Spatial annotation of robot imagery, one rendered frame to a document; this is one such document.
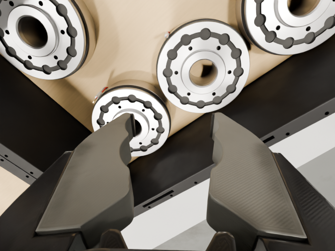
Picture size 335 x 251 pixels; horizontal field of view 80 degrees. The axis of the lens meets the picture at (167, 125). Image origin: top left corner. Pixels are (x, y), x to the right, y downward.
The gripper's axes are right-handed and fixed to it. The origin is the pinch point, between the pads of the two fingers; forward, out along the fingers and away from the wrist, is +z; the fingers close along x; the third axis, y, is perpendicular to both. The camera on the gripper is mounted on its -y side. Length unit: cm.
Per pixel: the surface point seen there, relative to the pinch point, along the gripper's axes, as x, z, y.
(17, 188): -29.4, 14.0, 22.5
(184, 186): 1.1, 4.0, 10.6
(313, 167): 94, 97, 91
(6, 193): -32.2, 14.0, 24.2
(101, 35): -8.4, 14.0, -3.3
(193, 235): 16, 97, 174
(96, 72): -10.0, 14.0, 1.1
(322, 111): 12.2, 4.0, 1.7
